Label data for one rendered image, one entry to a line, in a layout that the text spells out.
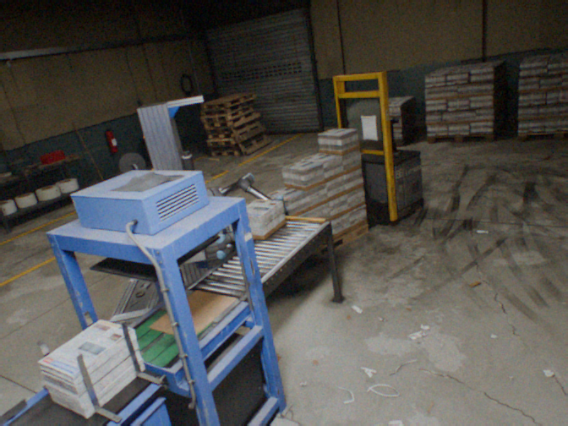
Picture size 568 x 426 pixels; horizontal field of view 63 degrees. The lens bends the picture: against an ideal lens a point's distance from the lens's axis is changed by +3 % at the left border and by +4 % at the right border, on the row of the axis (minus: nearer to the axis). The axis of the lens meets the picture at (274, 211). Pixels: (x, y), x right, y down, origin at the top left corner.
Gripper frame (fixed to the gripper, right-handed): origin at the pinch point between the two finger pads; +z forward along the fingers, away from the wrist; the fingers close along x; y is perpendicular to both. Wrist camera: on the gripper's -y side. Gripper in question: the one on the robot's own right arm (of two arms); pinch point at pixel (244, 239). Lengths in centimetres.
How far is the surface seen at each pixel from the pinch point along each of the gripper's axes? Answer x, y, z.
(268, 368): -79, -41, -94
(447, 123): -26, -42, 609
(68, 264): 5, 56, -152
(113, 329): -37, 28, -163
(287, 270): -62, -5, -30
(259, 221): -21.8, 20.7, -1.1
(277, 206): -22.4, 22.6, 27.0
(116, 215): -40, 86, -143
